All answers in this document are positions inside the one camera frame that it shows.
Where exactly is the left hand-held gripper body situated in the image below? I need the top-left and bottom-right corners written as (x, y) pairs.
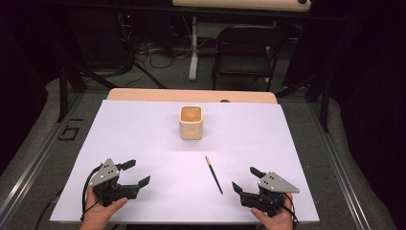
top-left (88, 158), bottom-right (142, 207)

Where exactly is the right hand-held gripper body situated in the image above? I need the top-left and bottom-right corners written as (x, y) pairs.
top-left (239, 172), bottom-right (301, 218)

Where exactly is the dark pencil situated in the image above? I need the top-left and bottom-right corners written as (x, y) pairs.
top-left (205, 155), bottom-right (224, 196)

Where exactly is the beige square pen holder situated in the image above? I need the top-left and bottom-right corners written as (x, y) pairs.
top-left (178, 105), bottom-right (204, 141)

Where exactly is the person's right hand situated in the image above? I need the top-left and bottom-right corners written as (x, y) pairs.
top-left (250, 192), bottom-right (296, 230)

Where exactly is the person's left hand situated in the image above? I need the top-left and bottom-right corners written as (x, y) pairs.
top-left (79, 186), bottom-right (129, 230)

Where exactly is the white table sheet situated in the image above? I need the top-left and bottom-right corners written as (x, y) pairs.
top-left (50, 99), bottom-right (320, 224)

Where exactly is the wooden table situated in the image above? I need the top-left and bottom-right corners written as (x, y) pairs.
top-left (106, 88), bottom-right (278, 104)

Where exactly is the black metal stand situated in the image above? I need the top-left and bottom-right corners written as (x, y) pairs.
top-left (56, 61), bottom-right (120, 124)
top-left (276, 72), bottom-right (330, 133)

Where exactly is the black folding chair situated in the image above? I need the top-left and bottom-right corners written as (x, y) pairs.
top-left (211, 25), bottom-right (288, 92)

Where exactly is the white desk leg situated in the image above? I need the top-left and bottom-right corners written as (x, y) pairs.
top-left (188, 15), bottom-right (199, 81)

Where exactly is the beige desk top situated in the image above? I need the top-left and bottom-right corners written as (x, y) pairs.
top-left (171, 0), bottom-right (312, 12)

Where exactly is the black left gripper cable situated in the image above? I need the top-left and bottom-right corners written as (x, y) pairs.
top-left (80, 164), bottom-right (103, 222)

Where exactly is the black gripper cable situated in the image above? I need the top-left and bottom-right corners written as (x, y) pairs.
top-left (281, 193), bottom-right (300, 224)
top-left (80, 164), bottom-right (103, 222)

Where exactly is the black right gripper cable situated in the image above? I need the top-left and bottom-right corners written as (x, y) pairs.
top-left (281, 193), bottom-right (300, 224)

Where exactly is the aluminium floor rail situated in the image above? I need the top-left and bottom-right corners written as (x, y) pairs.
top-left (0, 92), bottom-right (85, 224)
top-left (307, 102), bottom-right (372, 230)

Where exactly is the black floor cable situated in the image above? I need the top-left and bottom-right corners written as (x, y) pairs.
top-left (34, 188), bottom-right (65, 230)

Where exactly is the tangle of floor cables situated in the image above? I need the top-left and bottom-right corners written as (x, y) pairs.
top-left (119, 12), bottom-right (193, 90)

